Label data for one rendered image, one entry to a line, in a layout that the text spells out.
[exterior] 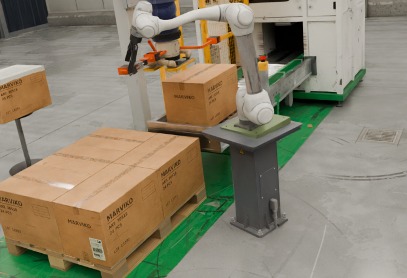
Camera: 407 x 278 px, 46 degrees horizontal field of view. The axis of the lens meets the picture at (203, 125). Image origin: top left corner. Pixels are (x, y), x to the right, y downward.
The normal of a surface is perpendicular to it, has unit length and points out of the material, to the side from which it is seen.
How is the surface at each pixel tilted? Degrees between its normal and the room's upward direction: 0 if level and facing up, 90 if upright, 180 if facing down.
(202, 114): 90
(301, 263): 0
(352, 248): 0
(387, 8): 90
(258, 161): 90
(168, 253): 0
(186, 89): 90
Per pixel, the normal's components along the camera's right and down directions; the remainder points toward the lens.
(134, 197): 0.87, 0.08
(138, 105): -0.49, 0.35
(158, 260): -0.11, -0.93
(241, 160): -0.74, 0.31
